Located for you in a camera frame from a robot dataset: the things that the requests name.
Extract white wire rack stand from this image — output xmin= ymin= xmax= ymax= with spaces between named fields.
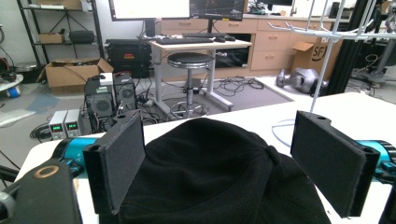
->
xmin=267 ymin=0 xmax=396 ymax=147

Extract black metal frame post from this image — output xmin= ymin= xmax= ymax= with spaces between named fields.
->
xmin=326 ymin=0 xmax=375 ymax=96

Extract black round stool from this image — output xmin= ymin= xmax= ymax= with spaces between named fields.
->
xmin=166 ymin=51 xmax=216 ymax=121

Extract black metal shelf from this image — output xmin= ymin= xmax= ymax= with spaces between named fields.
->
xmin=16 ymin=0 xmax=106 ymax=67

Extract white-screen monitor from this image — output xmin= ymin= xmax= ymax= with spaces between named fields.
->
xmin=107 ymin=0 xmax=191 ymax=22

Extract black keyboard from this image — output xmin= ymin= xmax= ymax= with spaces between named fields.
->
xmin=154 ymin=36 xmax=216 ymax=46
xmin=181 ymin=32 xmax=237 ymax=42

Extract wooden drawer cabinet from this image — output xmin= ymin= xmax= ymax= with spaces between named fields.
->
xmin=160 ymin=13 xmax=350 ymax=79

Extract wooden desk with white legs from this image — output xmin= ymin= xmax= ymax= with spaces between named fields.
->
xmin=148 ymin=38 xmax=253 ymax=117

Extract black computer tower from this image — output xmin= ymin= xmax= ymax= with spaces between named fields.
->
xmin=112 ymin=72 xmax=138 ymax=115
xmin=84 ymin=76 xmax=117 ymax=133

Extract black equipment case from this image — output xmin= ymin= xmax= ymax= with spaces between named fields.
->
xmin=105 ymin=38 xmax=153 ymax=79

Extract black bag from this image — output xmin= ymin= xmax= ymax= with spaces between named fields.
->
xmin=68 ymin=29 xmax=96 ymax=45

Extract black floor cables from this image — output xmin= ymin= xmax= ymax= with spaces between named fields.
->
xmin=214 ymin=77 xmax=266 ymax=98

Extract large open cardboard box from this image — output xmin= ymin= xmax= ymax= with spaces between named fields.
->
xmin=36 ymin=57 xmax=115 ymax=93

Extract grey robot shell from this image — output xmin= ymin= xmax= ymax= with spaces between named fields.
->
xmin=276 ymin=67 xmax=330 ymax=95

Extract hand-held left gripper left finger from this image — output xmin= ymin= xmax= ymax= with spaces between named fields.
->
xmin=82 ymin=108 xmax=147 ymax=216

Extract blue floor mat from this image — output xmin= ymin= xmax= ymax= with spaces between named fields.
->
xmin=25 ymin=92 xmax=61 ymax=115

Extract white round table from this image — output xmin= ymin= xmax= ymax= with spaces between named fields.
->
xmin=0 ymin=73 xmax=24 ymax=93

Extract dark-screen monitor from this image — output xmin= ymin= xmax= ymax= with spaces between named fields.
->
xmin=189 ymin=0 xmax=247 ymax=22

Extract grey bench power supply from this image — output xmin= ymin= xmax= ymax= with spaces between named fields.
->
xmin=48 ymin=109 xmax=68 ymax=141
xmin=64 ymin=108 xmax=83 ymax=139

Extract small cardboard box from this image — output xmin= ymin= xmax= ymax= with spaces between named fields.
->
xmin=38 ymin=31 xmax=66 ymax=45

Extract black knit hat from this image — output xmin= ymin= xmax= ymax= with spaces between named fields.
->
xmin=119 ymin=117 xmax=332 ymax=224

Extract printed cardboard box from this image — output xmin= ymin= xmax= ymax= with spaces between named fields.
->
xmin=290 ymin=36 xmax=344 ymax=81

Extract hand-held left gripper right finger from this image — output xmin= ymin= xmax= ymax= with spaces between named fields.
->
xmin=290 ymin=110 xmax=381 ymax=218

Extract grey floor mat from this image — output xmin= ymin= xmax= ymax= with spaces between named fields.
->
xmin=136 ymin=77 xmax=294 ymax=123

